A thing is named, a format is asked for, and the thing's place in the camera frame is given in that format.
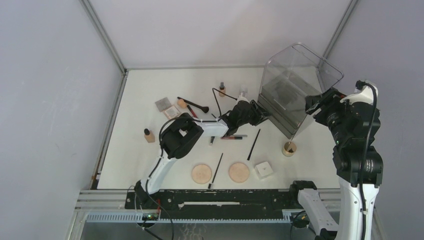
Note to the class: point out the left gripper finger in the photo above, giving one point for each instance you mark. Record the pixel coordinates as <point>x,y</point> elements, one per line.
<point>258,109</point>
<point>258,119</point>

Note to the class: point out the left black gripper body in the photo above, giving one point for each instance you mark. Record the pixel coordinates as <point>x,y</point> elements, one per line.
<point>249,118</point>

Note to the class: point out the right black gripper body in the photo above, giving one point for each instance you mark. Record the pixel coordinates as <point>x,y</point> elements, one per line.
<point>332,112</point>

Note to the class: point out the clear acrylic organizer box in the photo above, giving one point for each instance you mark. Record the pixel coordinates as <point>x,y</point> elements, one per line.
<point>288,77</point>

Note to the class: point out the round powder puff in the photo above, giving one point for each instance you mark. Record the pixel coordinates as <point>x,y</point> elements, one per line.
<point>201,174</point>
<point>239,172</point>

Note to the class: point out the beige makeup sponge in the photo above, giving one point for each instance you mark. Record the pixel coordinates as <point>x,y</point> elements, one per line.
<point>182,104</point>

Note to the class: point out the clear eyeshadow palette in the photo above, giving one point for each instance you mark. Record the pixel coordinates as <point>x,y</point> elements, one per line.
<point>163,104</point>

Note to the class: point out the pink powder compact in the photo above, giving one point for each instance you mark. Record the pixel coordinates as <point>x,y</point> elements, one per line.
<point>172,112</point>

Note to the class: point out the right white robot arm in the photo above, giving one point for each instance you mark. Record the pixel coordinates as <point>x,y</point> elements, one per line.
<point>353,121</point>

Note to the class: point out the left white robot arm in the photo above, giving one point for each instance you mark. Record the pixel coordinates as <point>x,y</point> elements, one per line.
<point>180,134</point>

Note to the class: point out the black makeup brush right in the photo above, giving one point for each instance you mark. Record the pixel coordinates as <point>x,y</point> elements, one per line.
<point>253,145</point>

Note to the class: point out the black makeup brush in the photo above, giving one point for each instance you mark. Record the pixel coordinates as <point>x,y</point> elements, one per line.
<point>253,145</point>
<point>210,185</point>

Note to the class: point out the black makeup brush front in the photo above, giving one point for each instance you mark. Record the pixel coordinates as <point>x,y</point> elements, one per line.
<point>210,185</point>

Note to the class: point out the clear plastic bottle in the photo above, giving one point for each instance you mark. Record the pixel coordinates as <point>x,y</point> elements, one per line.
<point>243,91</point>

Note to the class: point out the silver and red lip pencils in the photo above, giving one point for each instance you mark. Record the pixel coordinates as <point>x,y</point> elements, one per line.
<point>235,137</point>

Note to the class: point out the foundation bottle with pump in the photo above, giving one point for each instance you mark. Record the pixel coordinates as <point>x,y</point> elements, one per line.
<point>222,89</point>

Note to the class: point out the black powder brush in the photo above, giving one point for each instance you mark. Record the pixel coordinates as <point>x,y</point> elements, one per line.
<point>205,109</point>

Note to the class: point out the gold round jar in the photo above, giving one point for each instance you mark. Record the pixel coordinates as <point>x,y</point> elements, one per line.
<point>289,149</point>

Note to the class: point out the white cube box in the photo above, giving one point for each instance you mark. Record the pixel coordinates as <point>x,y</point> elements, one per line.
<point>263,170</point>

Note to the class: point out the red lip gloss black cap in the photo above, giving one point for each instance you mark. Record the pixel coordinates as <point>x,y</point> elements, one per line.
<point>192,111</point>

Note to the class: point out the square foundation bottle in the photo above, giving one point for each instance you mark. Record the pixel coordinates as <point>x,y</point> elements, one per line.
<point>149,136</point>

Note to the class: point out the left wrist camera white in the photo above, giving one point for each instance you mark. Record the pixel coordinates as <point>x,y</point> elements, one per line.
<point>242,98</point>

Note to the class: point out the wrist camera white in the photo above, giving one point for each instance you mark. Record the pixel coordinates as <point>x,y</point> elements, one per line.
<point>365,91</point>
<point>242,98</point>

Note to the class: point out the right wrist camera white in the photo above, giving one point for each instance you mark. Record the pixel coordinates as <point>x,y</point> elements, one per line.
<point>365,91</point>

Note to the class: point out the black mounting rail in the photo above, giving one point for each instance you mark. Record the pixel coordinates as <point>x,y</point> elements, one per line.
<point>218,204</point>

